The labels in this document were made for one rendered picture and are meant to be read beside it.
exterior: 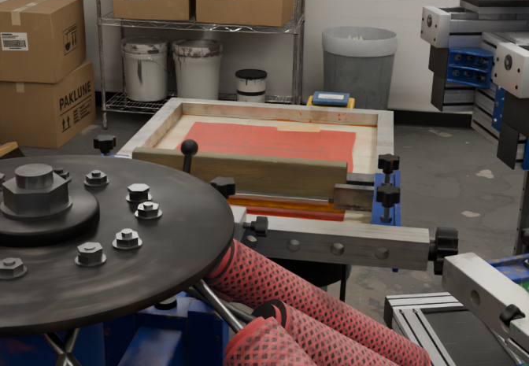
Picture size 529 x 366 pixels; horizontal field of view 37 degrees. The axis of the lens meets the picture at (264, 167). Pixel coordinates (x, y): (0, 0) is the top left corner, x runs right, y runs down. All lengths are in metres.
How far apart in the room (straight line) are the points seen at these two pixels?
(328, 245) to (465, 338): 1.41
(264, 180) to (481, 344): 1.27
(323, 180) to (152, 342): 0.58
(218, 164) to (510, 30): 1.06
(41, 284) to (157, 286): 0.08
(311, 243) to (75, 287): 0.74
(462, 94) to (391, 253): 1.08
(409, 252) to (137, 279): 0.74
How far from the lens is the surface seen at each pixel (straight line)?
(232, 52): 5.25
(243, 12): 4.69
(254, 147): 1.83
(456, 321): 2.66
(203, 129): 1.96
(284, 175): 1.45
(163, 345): 0.98
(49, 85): 4.68
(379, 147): 1.76
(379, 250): 1.25
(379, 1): 5.09
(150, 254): 0.56
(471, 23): 2.20
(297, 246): 1.24
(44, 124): 4.76
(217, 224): 0.60
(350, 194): 1.44
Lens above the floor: 1.56
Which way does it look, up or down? 21 degrees down
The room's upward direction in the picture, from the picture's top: 1 degrees clockwise
